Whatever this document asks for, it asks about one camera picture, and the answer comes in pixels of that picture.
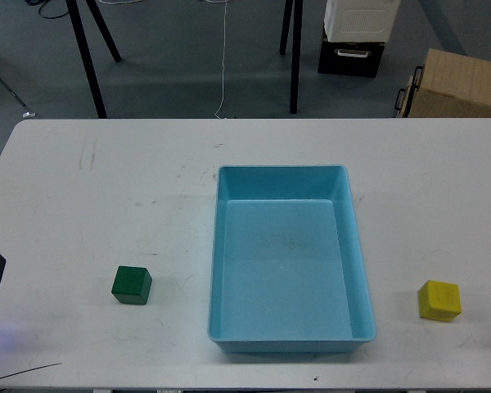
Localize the thin black cable tie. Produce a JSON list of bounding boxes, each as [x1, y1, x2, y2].
[[0, 362, 62, 381]]

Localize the light blue plastic bin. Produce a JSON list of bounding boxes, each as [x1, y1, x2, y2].
[[208, 165, 376, 353]]

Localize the black stand legs right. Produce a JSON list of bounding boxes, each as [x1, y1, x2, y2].
[[279, 0, 304, 115]]

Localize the green wooden cube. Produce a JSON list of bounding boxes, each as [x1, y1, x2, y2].
[[111, 265, 152, 305]]

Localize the black drawer cabinet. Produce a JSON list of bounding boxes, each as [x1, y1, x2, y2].
[[318, 34, 385, 78]]

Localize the white hanging cord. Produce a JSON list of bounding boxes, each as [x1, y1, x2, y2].
[[214, 0, 228, 120]]

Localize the black stand legs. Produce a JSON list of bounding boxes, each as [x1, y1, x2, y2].
[[64, 0, 123, 120], [279, 0, 304, 115]]

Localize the yellow wooden cube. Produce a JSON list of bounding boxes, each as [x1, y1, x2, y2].
[[417, 280, 462, 323]]

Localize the black cable on floor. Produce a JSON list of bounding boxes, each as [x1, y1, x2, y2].
[[24, 0, 71, 20]]

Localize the black stand legs left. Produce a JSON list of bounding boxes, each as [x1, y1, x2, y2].
[[64, 0, 123, 120]]

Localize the white appliance box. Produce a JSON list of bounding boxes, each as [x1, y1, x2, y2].
[[324, 0, 401, 43]]

